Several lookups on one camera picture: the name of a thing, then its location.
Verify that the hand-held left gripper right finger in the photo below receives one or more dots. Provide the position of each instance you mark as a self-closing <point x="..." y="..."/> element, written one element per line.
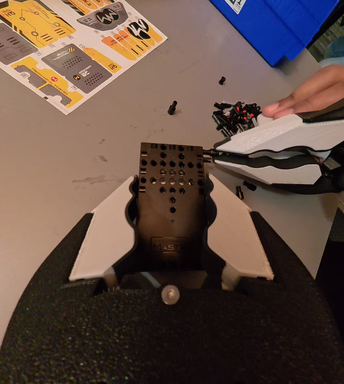
<point x="235" y="240"/>

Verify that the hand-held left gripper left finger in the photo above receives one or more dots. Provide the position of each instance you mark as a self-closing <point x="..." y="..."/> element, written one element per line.
<point x="106" y="240"/>

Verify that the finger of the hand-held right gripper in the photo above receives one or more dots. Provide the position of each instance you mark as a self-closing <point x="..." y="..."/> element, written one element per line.
<point x="279" y="175"/>
<point x="294" y="135"/>

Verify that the black perforated battery box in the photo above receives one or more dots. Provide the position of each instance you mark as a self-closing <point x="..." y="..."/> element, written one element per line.
<point x="170" y="231"/>

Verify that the pile of black connector pins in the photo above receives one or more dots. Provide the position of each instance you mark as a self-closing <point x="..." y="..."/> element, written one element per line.
<point x="232" y="118"/>

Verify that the person's right hand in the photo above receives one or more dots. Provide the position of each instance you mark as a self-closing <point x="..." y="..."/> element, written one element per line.
<point x="324" y="90"/>

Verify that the blue storage bin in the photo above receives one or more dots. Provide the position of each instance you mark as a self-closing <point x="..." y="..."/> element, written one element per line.
<point x="273" y="27"/>

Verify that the yellow grey sticker sheet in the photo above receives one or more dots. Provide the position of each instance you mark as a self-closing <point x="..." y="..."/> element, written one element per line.
<point x="55" y="45"/>

